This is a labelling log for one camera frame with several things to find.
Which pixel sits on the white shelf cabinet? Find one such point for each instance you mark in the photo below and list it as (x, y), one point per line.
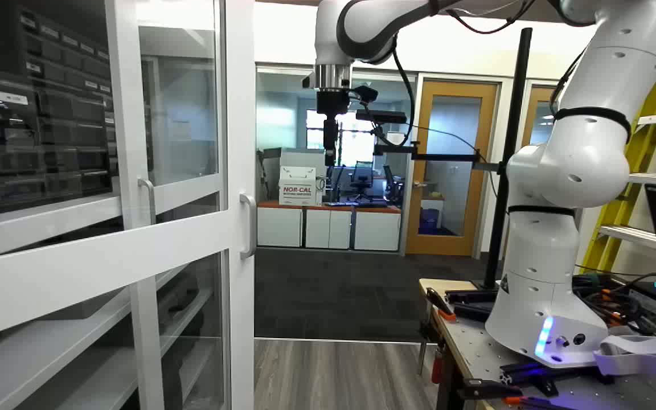
(39, 224)

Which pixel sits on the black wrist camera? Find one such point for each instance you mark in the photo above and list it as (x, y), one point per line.
(381, 117)

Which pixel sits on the blue waste bin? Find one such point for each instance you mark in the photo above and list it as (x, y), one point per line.
(431, 218)

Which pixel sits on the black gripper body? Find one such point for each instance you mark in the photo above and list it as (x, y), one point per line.
(333, 104)

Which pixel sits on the white machine with red label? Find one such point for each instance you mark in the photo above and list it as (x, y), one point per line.
(300, 178)

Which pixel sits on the yellow step ladder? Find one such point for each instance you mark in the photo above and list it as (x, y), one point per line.
(648, 145)

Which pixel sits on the black pole base clamp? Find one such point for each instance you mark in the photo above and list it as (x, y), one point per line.
(475, 309)

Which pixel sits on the white glass cabinet door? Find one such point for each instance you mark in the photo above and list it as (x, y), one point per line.
(126, 115)
(238, 115)

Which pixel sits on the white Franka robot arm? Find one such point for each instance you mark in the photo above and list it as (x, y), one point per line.
(569, 161)

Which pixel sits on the black small parts drawer organizer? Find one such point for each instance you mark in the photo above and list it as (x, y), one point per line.
(54, 115)

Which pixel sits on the black camera stand pole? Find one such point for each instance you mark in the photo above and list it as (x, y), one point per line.
(511, 137)

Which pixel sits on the wooden framed glass door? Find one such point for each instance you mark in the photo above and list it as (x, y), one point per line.
(420, 166)
(529, 115)

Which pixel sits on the white low cabinet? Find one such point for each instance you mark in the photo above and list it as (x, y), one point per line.
(281, 225)
(379, 228)
(329, 228)

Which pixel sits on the blue machine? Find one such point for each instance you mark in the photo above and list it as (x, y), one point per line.
(365, 183)

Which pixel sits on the white plastic part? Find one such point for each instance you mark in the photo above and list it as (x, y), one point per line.
(648, 348)

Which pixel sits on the black table clamp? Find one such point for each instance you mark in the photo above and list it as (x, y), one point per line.
(529, 375)

